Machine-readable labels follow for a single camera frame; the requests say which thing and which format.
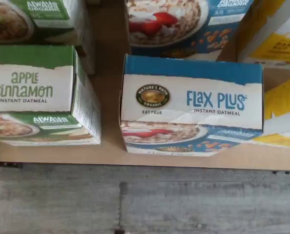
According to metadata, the blue flax plus oatmeal box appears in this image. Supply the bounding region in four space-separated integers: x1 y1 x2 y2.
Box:
119 54 267 157
127 0 255 59

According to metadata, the yellow purely elizabeth box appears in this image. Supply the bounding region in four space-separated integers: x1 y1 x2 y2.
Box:
251 72 290 151
236 0 290 68

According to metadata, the green apple cinnamon oatmeal box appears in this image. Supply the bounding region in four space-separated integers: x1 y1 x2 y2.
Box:
0 0 96 75
0 44 102 147

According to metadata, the wooden shelf board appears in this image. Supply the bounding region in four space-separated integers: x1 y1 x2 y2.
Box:
0 0 290 171

